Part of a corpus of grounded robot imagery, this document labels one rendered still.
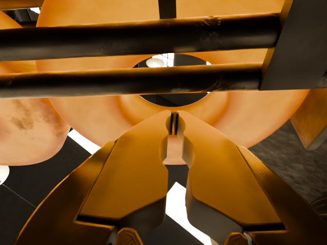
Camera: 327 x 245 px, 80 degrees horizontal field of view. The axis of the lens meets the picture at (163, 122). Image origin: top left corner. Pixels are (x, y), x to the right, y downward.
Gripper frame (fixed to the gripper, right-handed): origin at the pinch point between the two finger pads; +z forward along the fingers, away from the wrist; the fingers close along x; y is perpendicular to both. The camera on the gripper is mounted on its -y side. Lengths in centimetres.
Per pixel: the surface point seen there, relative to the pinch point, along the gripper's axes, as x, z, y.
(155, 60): -36, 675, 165
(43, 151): -10.8, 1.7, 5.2
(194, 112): 1.7, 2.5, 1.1
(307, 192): 37, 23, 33
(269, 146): 25.7, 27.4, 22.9
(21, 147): -12.3, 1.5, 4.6
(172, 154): 0.2, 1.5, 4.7
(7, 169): -311, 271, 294
